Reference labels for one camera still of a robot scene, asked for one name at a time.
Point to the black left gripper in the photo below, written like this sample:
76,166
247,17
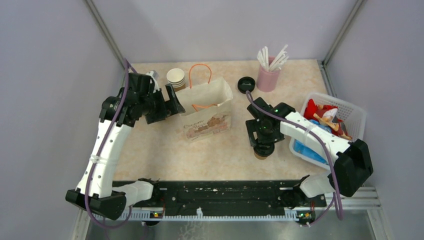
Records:
169,107

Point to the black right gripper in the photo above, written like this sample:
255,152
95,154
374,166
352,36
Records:
252,126

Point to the black plastic cup lid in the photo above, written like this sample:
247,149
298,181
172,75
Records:
264,149

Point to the cream paper gift bag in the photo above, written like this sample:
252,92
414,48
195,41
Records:
208,107

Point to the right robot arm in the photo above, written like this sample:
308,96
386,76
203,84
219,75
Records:
349,161

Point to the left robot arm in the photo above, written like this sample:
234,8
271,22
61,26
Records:
95,192

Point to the stack of paper cups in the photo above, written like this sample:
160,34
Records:
176,77

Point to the blue cartoon packet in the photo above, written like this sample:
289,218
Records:
306,151

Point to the pink straw holder cup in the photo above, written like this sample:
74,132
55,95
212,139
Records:
266,81

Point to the spare black cup lid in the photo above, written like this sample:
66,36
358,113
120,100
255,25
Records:
245,84

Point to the red snack packet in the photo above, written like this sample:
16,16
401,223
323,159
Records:
325,115

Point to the white wrapped straws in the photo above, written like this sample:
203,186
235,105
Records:
271,64

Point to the white plastic basket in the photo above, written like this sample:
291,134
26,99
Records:
353,117

